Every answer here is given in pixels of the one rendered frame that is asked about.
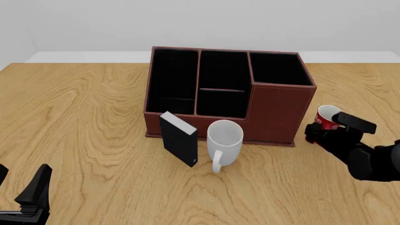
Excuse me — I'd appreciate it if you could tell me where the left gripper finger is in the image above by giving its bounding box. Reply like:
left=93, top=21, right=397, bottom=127
left=0, top=163, right=9, bottom=186
left=14, top=163, right=53, bottom=210

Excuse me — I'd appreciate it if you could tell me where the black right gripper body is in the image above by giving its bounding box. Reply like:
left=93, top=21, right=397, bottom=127
left=304, top=122, right=338, bottom=148

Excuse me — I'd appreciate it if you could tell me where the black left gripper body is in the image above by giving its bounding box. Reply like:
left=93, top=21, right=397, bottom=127
left=0, top=202, right=51, bottom=225

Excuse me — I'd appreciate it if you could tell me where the red mug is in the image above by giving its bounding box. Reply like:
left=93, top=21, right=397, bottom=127
left=314, top=104, right=343, bottom=131

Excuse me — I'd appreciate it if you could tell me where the red-brown desk caddy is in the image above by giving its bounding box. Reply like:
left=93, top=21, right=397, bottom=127
left=143, top=46, right=318, bottom=148

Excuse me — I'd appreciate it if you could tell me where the white mug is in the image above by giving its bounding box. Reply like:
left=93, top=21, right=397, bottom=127
left=206, top=119, right=244, bottom=174

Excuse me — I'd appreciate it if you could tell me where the black book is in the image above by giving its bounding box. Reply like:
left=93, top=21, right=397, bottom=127
left=159, top=111, right=199, bottom=168

